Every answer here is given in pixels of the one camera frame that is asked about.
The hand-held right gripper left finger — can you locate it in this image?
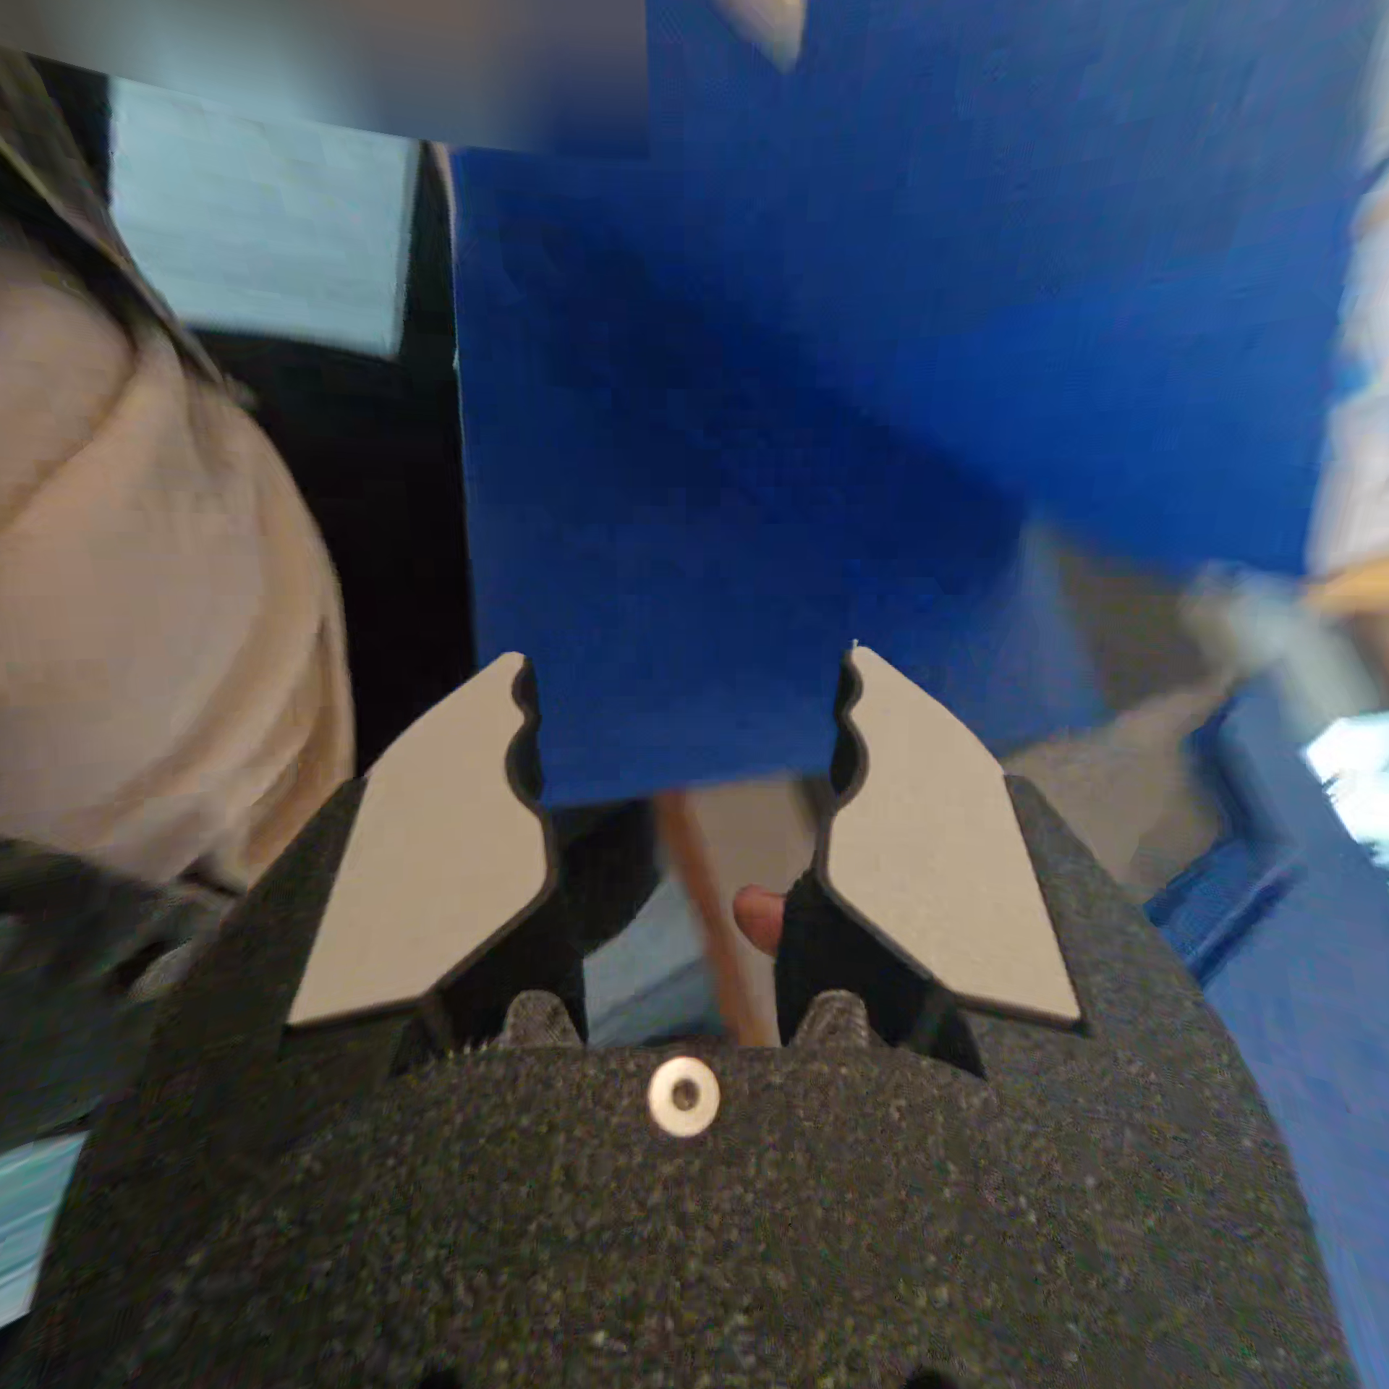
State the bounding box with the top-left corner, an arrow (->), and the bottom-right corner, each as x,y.
283,652 -> 561,1031

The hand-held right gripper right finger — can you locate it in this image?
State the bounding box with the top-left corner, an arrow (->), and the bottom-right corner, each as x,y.
814,640 -> 1086,1031

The blue cloth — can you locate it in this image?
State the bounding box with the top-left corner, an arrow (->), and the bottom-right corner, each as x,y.
448,0 -> 1389,1379

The person's beige top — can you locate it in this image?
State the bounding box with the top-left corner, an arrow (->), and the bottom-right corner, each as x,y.
0,217 -> 358,896

